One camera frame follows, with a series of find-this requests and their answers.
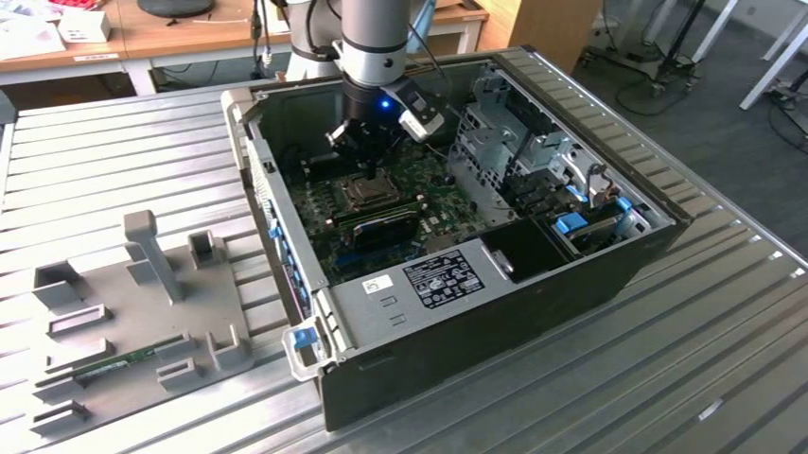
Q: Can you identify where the CPU with silver top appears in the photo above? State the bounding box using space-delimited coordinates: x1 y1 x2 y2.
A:
350 175 390 200

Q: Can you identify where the metal socket cover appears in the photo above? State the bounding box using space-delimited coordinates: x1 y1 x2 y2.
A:
339 167 404 210

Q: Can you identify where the CPU socket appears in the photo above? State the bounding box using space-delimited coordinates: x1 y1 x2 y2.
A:
334 165 409 213

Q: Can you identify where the black RAM slot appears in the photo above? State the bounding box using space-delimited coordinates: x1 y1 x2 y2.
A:
336 205 425 231
328 198 423 223

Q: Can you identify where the silver drive cage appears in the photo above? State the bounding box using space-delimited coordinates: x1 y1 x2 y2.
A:
449 65 573 223

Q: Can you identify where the green motherboard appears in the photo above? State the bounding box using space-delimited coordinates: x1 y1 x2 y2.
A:
280 141 506 285

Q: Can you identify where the black expansion card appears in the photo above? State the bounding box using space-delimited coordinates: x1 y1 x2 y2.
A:
348 210 423 255

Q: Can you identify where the wooden desk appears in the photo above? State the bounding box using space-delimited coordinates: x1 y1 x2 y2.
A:
0 0 491 96

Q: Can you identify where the wooden cabinet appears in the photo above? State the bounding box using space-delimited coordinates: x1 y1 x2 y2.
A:
478 0 605 75

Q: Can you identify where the black round pad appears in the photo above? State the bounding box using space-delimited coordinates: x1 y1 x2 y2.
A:
136 0 216 20

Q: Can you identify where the blue disk carrier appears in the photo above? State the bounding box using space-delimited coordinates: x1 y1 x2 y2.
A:
550 211 624 254

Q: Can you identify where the silver power supply unit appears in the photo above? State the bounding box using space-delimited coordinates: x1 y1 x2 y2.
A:
318 237 514 363

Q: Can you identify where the white cardboard box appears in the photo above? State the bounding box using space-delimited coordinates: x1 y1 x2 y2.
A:
56 9 112 44

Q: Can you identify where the open black PC case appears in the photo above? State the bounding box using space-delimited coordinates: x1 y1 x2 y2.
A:
219 45 696 432

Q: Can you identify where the black wheeled stand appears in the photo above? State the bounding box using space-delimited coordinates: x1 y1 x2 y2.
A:
578 0 712 98

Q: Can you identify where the white paper stack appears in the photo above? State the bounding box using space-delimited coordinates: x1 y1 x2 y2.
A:
0 9 65 61

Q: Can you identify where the grey parts rack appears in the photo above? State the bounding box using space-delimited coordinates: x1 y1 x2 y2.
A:
28 209 258 439

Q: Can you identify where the green RAM stick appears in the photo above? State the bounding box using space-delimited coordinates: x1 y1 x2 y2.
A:
36 336 191 388

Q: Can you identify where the white tape strip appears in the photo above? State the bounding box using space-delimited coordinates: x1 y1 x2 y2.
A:
696 398 726 423

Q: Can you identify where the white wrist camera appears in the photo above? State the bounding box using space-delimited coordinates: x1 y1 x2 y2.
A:
380 78 446 142

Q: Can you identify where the white table frame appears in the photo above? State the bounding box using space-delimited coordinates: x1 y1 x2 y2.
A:
690 0 808 113

